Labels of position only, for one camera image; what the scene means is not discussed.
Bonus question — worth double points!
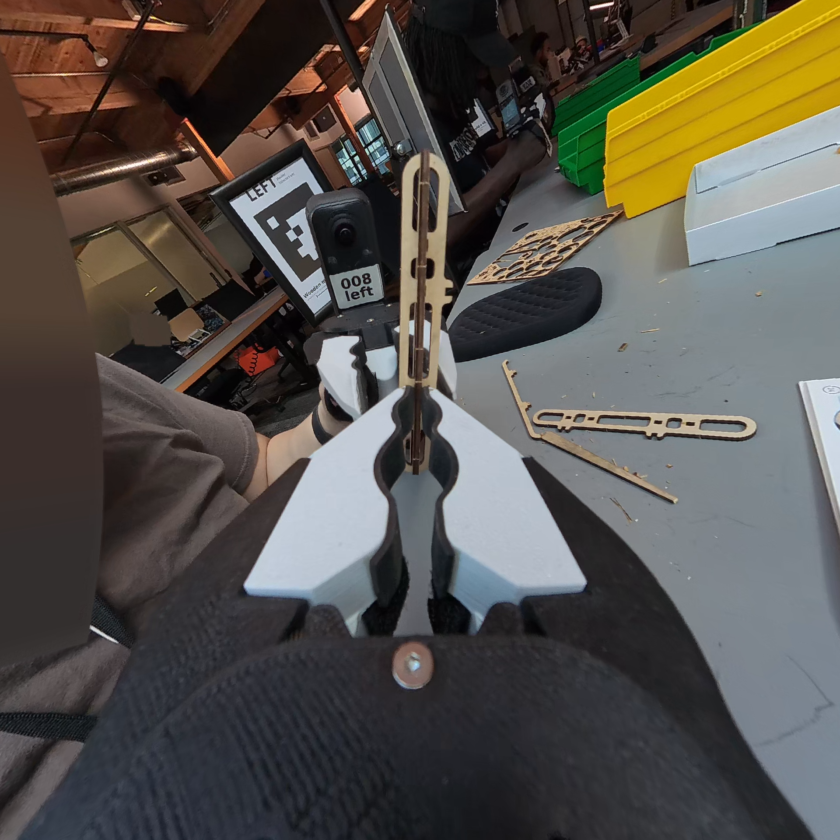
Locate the person's grey top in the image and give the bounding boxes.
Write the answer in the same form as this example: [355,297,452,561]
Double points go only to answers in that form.
[0,353,261,840]

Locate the thin notched wooden strip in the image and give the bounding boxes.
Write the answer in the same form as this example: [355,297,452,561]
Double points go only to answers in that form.
[502,359,547,440]

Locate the silver ventilation duct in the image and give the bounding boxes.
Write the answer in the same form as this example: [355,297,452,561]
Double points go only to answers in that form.
[51,145,198,197]

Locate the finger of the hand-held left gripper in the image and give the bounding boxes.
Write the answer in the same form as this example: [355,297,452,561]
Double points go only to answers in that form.
[318,335,367,422]
[427,322,459,400]

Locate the flat slotted wooden part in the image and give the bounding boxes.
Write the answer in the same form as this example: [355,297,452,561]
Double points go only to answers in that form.
[532,407,757,442]

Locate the black quilted rest pad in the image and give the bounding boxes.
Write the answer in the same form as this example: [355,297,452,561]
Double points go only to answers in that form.
[448,266,603,362]

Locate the laser-cut wooden parts sheet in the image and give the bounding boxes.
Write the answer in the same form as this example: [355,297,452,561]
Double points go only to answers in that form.
[466,209,625,287]

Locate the white cardboard box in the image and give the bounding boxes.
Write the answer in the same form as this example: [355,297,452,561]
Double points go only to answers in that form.
[683,105,840,267]

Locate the illustrated instruction booklet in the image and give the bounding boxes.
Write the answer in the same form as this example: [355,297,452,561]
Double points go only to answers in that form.
[798,378,840,521]

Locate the green plastic bin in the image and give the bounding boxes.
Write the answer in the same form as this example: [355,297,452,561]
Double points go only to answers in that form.
[551,54,642,139]
[558,23,765,196]

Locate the black strap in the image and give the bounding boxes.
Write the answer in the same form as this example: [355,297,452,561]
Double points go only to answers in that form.
[0,593,136,743]

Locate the person's left hand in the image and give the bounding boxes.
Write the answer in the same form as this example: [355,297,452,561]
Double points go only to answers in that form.
[289,385,361,463]

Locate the orange plastic object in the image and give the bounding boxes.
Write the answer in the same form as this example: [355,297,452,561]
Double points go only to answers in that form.
[235,346,278,390]

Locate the grey background desk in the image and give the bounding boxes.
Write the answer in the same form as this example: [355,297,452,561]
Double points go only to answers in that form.
[160,289,290,393]

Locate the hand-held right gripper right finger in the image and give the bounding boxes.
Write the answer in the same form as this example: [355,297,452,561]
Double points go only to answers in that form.
[422,386,588,632]

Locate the black framed marker sign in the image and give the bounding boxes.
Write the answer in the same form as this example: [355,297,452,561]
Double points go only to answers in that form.
[208,138,337,326]

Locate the person's left forearm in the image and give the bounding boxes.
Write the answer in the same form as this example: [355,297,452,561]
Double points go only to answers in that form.
[252,425,309,498]

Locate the grey display board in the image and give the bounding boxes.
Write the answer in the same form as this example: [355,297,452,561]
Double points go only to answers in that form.
[361,9,467,215]

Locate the wooden slotted bar assembly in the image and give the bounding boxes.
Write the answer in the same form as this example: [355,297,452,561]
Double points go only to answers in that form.
[398,152,455,475]

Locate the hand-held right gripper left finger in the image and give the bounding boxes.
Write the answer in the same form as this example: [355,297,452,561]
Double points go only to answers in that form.
[243,387,413,637]

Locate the long yellow plastic bin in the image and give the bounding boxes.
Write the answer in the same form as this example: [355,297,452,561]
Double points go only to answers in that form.
[603,0,840,219]

